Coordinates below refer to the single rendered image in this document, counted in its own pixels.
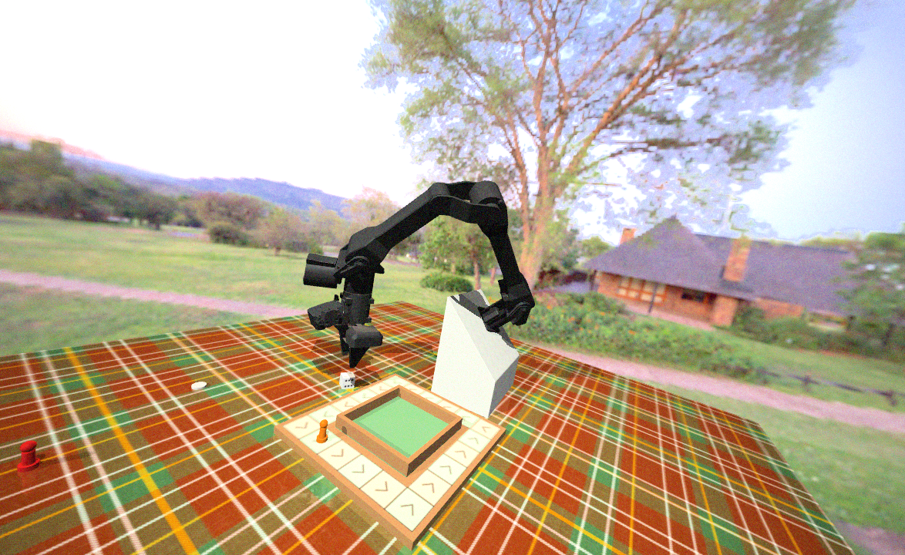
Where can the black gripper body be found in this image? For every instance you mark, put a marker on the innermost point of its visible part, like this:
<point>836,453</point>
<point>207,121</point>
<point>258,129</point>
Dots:
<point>358,335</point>

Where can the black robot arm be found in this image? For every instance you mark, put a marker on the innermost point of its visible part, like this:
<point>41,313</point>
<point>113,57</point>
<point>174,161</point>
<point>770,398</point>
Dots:
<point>360,259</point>

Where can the orange game pawn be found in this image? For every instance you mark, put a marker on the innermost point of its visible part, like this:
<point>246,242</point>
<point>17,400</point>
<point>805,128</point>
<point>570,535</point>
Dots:
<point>322,437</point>

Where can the red game pawn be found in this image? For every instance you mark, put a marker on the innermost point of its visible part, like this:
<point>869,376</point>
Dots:
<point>29,461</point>

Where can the white die with black pips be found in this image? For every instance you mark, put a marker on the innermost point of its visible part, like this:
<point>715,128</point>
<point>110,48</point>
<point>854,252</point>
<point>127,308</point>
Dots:
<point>347,380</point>

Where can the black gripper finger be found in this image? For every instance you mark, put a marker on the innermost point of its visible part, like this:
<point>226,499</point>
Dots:
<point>355,354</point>
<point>342,332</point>

